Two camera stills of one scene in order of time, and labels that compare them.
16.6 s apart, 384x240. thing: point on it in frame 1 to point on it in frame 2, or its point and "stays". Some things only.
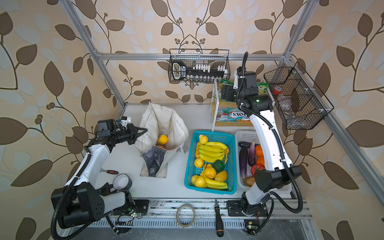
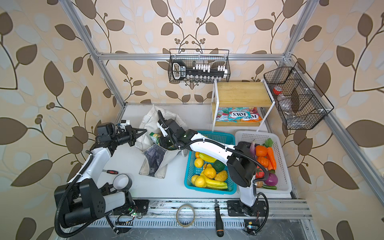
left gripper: [131, 130] stays
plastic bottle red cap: [285, 105] stays
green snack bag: [221, 82] to [155, 137]
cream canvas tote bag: [167, 133] stays
